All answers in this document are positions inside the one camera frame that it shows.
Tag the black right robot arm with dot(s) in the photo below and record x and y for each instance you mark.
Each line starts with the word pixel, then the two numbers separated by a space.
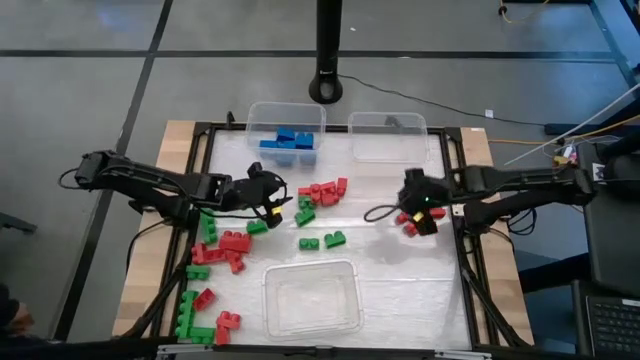
pixel 525 177

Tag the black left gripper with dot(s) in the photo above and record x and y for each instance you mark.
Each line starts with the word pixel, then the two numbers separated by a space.
pixel 255 187

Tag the black pole stand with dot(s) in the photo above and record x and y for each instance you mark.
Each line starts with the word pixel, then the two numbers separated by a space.
pixel 325 50

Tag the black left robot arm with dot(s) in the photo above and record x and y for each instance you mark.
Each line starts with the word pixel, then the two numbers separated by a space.
pixel 150 175

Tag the black frame clamp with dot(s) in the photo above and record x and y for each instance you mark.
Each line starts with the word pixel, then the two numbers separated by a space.
pixel 395 121
pixel 231 118

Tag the small white floor tag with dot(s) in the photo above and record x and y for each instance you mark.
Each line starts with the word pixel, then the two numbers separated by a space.
pixel 489 114

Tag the blue metal desk frame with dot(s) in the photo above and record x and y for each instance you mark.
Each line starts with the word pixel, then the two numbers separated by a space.
pixel 615 40

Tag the dark grey floor object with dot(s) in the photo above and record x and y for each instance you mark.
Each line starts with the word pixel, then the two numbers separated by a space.
pixel 17 222

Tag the black laptop keyboard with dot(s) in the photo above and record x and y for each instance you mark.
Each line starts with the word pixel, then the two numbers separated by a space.
pixel 612 325

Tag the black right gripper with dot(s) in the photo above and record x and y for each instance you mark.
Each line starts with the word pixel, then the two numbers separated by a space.
pixel 425 190

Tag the large red toy block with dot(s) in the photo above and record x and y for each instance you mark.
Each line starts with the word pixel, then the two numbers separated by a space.
pixel 235 241

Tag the clear plastic bin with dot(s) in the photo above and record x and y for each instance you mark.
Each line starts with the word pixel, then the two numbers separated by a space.
pixel 260 120
pixel 390 150
pixel 312 300

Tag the yellow power plug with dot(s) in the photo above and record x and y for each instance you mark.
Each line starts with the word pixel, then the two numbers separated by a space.
pixel 561 160

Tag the person's hand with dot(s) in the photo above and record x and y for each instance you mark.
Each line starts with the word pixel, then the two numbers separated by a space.
pixel 22 320

